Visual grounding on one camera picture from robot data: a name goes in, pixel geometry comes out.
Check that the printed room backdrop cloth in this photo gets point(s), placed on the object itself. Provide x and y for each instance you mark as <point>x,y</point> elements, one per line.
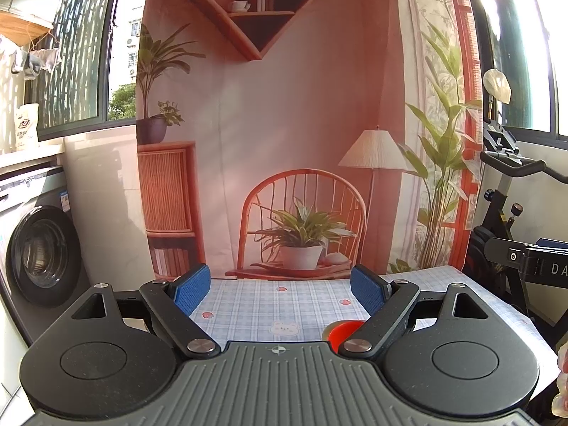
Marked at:
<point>288,120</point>

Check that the person's right hand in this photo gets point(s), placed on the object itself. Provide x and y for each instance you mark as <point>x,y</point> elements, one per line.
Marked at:
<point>562,381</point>

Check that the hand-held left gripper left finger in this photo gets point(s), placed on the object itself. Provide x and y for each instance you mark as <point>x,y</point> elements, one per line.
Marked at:
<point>191,290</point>

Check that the grey washing machine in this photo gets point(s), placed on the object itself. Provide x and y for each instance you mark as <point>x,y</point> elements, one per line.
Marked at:
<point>35,248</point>

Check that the red plastic bowl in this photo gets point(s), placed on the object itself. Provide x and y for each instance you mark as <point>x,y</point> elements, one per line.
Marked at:
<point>348,333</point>

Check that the white detergent bag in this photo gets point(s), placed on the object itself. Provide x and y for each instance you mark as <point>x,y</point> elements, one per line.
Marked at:
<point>27,126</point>

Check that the dark framed window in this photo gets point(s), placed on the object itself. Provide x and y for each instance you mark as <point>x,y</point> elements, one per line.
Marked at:
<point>84,44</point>

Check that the hanging grey clothes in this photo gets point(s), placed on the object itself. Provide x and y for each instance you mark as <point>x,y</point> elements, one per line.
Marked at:
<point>33,62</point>

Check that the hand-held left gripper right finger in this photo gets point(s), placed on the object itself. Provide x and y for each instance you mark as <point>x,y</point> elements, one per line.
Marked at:
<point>366,290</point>

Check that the black exercise bike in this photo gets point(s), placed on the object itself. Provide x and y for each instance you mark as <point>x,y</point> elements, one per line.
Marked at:
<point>514,230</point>

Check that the white plastic bag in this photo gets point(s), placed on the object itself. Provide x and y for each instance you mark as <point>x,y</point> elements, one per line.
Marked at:
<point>497,85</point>

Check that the wooden wall shelf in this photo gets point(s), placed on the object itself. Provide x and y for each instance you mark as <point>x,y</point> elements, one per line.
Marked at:
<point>22,26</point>

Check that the plaid printed tablecloth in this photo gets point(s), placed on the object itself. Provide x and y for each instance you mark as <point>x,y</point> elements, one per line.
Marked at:
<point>275,310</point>

